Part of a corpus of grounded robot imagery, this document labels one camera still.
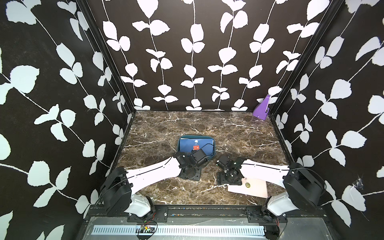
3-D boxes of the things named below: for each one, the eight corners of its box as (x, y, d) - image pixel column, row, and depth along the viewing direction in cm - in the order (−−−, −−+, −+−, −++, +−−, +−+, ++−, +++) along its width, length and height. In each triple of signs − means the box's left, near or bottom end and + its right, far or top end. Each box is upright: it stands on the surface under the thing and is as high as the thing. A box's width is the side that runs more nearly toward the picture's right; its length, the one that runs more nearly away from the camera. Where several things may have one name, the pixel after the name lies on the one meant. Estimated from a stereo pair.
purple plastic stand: (252, 115, 121) (259, 98, 107) (254, 109, 125) (262, 92, 111) (263, 120, 118) (273, 103, 104) (266, 114, 122) (275, 97, 108)
